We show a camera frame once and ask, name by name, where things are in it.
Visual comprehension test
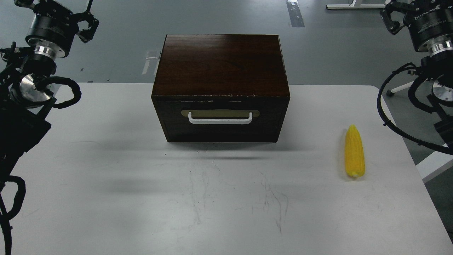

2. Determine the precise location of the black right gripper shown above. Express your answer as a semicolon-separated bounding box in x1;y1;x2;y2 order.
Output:
380;0;453;53

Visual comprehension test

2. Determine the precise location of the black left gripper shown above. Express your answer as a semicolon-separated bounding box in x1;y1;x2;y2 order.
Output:
14;0;100;58

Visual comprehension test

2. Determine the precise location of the yellow corn cob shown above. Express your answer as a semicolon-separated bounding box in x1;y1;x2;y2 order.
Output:
344;125;366;178

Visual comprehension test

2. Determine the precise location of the white chair base leg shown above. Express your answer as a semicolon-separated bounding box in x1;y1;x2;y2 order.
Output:
386;82;413;97

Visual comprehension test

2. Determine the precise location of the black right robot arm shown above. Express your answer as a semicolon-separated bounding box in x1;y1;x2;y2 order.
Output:
377;0;453;155

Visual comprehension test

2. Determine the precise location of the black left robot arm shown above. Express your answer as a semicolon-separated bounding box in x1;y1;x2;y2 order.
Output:
0;0;100;255

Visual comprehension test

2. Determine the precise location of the white side table edge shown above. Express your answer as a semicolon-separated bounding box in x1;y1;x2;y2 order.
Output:
416;151;453;183

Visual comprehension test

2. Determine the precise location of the dark wooden drawer cabinet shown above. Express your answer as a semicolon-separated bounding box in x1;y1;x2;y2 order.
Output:
151;34;291;143

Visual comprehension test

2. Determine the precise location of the grey floor tape strip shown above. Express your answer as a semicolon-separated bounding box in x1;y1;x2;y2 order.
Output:
285;0;305;28

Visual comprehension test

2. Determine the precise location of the wooden drawer with white handle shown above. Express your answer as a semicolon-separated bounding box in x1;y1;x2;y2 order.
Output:
153;97;289;143

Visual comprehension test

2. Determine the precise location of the white desk leg base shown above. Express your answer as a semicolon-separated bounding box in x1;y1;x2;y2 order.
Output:
325;0;385;10

